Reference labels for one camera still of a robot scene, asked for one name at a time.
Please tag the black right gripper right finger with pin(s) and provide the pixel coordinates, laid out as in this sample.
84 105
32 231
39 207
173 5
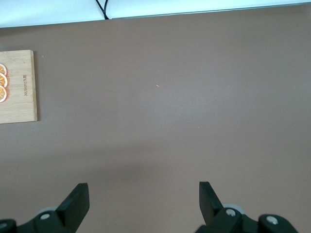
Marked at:
211 208

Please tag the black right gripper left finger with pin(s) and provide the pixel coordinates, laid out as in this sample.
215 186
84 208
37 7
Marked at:
73 208

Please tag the orange slice toy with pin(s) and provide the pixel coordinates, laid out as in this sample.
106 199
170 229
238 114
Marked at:
3 79
2 94
2 69

